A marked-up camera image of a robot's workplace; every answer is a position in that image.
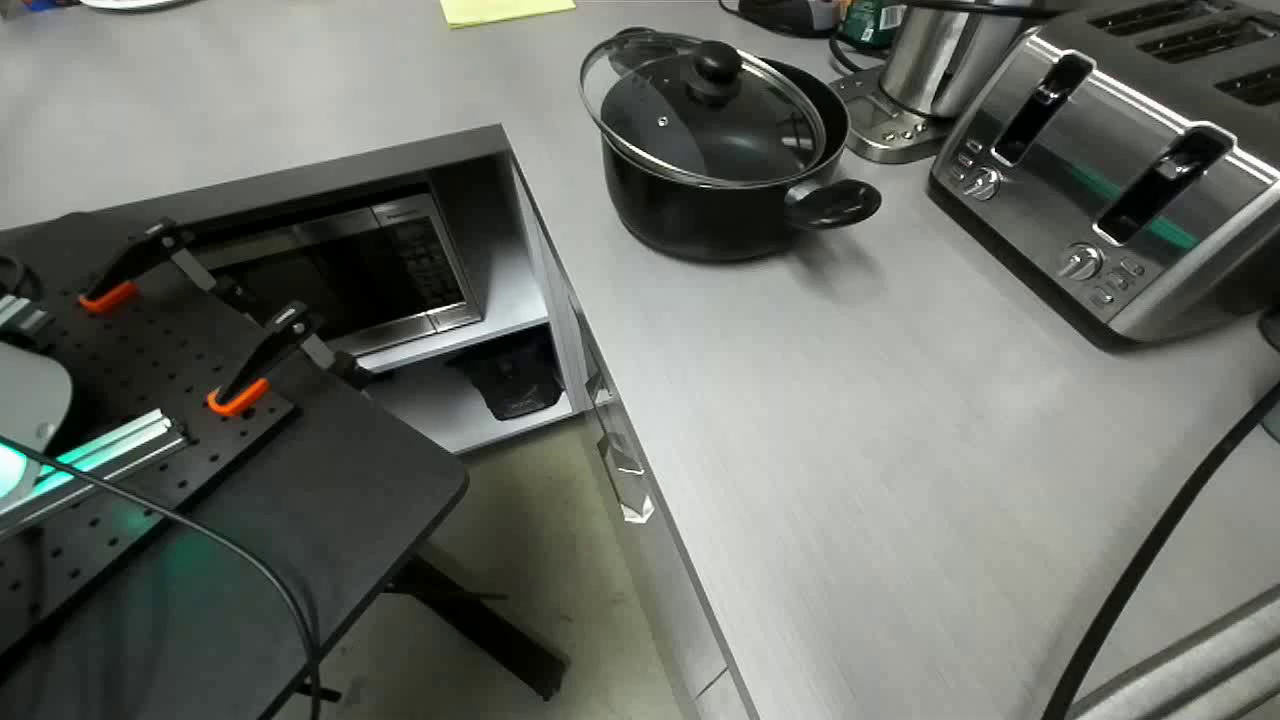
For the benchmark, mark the glass lid with black knob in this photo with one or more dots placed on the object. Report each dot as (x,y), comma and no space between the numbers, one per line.
(673,123)

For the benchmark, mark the black cooking pot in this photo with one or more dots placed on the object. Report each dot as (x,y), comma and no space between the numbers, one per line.
(706,220)

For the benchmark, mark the kettle power base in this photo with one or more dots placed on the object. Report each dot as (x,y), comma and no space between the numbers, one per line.
(883,124)

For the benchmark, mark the yellow cleaning cloth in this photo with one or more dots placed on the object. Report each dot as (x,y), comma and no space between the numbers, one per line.
(500,10)

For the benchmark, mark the black clamp with orange tip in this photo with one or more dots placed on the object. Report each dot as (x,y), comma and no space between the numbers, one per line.
(132,261)
(261,355)

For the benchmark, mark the stainless steel electric kettle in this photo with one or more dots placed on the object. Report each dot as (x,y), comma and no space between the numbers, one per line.
(942,63)

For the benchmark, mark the stainless steel four-slot toaster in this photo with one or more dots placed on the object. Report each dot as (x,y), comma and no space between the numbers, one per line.
(1065,202)

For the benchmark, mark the aluminium rail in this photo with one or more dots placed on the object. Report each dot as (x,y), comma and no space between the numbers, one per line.
(115,445)

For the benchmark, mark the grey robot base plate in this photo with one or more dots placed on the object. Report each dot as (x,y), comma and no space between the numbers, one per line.
(28,395)

